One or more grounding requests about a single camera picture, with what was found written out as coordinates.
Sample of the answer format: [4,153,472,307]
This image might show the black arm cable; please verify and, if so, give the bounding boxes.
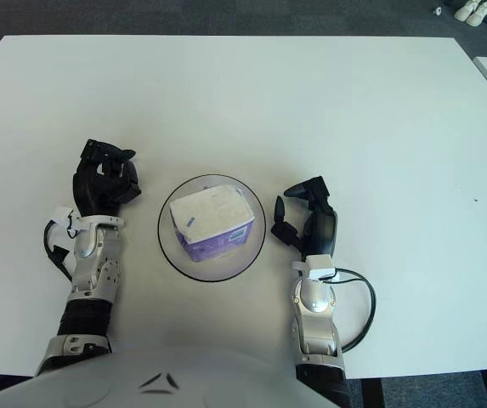
[42,211,83,282]
[322,268,377,354]

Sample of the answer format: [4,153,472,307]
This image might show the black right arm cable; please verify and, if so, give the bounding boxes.
[322,268,377,354]

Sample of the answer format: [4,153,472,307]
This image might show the white plate with black rim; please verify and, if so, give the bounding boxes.
[156,173,267,282]

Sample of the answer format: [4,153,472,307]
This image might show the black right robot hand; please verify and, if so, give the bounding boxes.
[270,175,339,261]

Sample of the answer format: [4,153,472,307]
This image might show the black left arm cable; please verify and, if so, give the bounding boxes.
[42,211,83,282]

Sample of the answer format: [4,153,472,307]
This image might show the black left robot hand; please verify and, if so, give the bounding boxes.
[71,139,143,220]

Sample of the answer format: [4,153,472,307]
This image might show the white shoe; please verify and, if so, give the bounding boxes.
[454,0,484,21]
[466,0,487,28]

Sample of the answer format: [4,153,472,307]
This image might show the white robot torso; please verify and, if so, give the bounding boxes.
[0,343,338,408]

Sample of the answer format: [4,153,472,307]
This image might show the purple tissue paper pack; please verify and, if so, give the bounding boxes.
[169,183,258,263]

